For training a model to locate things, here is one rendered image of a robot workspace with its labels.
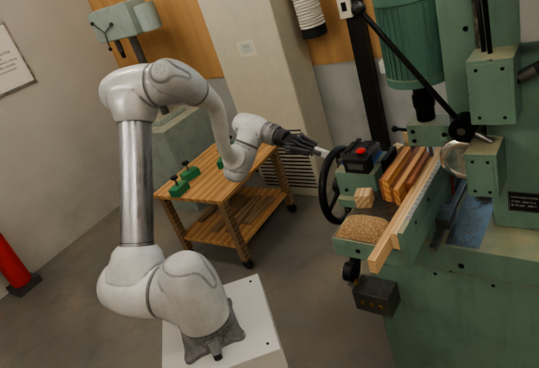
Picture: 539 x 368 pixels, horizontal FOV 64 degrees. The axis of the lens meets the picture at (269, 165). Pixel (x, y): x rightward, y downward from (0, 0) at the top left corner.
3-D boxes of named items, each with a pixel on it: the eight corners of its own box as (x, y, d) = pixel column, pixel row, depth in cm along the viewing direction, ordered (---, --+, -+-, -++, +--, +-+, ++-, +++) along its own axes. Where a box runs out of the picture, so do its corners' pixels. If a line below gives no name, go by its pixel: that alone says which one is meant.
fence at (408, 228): (464, 133, 144) (462, 119, 142) (469, 133, 143) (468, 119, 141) (400, 250, 106) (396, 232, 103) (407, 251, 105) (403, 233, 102)
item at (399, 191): (423, 160, 137) (421, 145, 135) (428, 161, 136) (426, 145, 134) (395, 205, 121) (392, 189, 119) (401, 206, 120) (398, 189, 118)
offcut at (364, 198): (371, 208, 124) (369, 196, 122) (356, 208, 126) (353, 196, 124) (374, 199, 127) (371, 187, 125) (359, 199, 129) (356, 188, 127)
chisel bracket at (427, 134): (417, 139, 133) (413, 114, 129) (465, 139, 124) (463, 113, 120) (408, 151, 128) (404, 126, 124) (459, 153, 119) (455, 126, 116)
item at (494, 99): (479, 109, 103) (474, 48, 96) (522, 108, 97) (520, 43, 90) (470, 126, 97) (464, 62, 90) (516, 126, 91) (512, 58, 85)
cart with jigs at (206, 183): (237, 202, 332) (208, 128, 304) (301, 208, 299) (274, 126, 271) (183, 260, 287) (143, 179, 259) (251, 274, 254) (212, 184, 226)
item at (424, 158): (426, 165, 135) (424, 151, 132) (432, 165, 133) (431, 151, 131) (407, 197, 123) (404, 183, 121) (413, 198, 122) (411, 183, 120)
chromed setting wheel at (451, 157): (443, 174, 117) (439, 134, 112) (494, 177, 110) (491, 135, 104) (440, 180, 115) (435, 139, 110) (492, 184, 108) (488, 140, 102)
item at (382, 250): (439, 155, 137) (437, 144, 136) (445, 155, 136) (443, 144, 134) (370, 272, 102) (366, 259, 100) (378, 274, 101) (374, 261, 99)
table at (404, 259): (385, 146, 165) (382, 132, 163) (470, 148, 146) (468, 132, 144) (306, 248, 126) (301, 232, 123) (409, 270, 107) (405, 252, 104)
